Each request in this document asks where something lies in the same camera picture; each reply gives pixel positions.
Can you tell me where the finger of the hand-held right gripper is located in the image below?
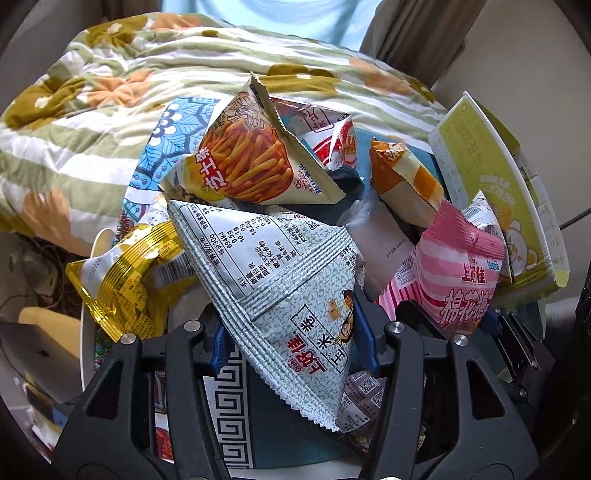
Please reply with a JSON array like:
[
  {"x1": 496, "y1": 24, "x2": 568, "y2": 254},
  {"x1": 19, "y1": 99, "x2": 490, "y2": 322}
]
[
  {"x1": 399, "y1": 299, "x2": 451, "y2": 342},
  {"x1": 482, "y1": 307, "x2": 555, "y2": 384}
]

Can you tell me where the brown curtain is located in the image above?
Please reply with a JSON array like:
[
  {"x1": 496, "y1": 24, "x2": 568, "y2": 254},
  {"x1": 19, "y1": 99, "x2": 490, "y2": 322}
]
[
  {"x1": 360, "y1": 0, "x2": 481, "y2": 70},
  {"x1": 104, "y1": 0, "x2": 167, "y2": 21}
]

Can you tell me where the white printed snack packet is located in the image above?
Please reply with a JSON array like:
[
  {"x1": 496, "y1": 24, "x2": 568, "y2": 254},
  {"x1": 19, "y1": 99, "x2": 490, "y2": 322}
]
[{"x1": 335, "y1": 369, "x2": 389, "y2": 444}]

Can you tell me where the light blue window sheet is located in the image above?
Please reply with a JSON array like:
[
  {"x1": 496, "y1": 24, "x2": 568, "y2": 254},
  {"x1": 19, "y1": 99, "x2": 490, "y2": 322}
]
[{"x1": 161, "y1": 0, "x2": 384, "y2": 51}]

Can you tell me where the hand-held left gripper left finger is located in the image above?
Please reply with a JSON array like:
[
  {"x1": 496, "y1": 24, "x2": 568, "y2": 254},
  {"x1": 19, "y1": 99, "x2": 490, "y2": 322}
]
[{"x1": 53, "y1": 308, "x2": 241, "y2": 480}]

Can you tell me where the yellow snack packet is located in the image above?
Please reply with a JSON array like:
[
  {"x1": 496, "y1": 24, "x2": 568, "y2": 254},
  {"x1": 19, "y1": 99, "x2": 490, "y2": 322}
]
[{"x1": 65, "y1": 196, "x2": 192, "y2": 342}]

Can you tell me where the black cable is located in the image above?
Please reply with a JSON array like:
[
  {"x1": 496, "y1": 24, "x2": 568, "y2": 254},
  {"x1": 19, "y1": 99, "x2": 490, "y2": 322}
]
[{"x1": 558, "y1": 211, "x2": 591, "y2": 230}]

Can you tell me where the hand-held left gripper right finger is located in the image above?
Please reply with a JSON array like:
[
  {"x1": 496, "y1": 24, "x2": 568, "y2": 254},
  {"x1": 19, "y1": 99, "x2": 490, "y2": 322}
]
[{"x1": 353, "y1": 291, "x2": 541, "y2": 480}]

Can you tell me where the pink striped marshmallow packet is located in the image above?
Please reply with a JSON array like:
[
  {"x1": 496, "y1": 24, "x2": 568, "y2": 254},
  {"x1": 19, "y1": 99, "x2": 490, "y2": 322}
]
[{"x1": 376, "y1": 189, "x2": 506, "y2": 340}]

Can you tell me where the yellow-green cardboard box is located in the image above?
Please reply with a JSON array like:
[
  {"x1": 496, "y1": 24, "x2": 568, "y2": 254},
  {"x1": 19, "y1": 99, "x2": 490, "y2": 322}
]
[{"x1": 427, "y1": 91, "x2": 571, "y2": 305}]

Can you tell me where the orange white snack packet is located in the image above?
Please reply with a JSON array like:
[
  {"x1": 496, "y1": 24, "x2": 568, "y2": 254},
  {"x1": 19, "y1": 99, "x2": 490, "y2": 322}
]
[{"x1": 368, "y1": 138, "x2": 446, "y2": 229}]

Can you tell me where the pale pink clear-wrapped packet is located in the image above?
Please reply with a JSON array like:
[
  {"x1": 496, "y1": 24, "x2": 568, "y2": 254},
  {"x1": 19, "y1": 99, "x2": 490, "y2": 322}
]
[{"x1": 344, "y1": 194, "x2": 419, "y2": 291}]

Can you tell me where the grey flat object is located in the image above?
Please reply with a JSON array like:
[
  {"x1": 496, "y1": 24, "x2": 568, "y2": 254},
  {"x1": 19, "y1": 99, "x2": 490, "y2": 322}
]
[{"x1": 0, "y1": 320, "x2": 81, "y2": 407}]

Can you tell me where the orange fries triangular snack packet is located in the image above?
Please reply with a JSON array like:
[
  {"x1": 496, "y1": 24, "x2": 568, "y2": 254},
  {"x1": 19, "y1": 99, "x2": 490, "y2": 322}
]
[{"x1": 159, "y1": 74, "x2": 347, "y2": 206}]

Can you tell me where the pale yellow board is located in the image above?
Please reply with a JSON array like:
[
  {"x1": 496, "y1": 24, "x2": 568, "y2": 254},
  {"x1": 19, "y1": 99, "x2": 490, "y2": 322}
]
[{"x1": 18, "y1": 307, "x2": 81, "y2": 334}]

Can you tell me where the teal patterned tablecloth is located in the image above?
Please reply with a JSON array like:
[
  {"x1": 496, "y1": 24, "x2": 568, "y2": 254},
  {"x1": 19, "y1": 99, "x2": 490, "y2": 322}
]
[{"x1": 92, "y1": 97, "x2": 444, "y2": 476}]

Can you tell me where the floral striped blanket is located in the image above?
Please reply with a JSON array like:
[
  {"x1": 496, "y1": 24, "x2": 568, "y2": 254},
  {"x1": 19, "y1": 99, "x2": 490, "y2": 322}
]
[{"x1": 0, "y1": 13, "x2": 444, "y2": 257}]

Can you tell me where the grey-green triangular snack packet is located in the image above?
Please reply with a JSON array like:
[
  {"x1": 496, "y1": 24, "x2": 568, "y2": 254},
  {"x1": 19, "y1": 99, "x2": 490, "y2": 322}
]
[{"x1": 167, "y1": 199, "x2": 368, "y2": 432}]

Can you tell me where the red white triangular snack packet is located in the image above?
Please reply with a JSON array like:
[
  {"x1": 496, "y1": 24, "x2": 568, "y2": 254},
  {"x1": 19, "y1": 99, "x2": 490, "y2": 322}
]
[{"x1": 272, "y1": 98, "x2": 362, "y2": 172}]

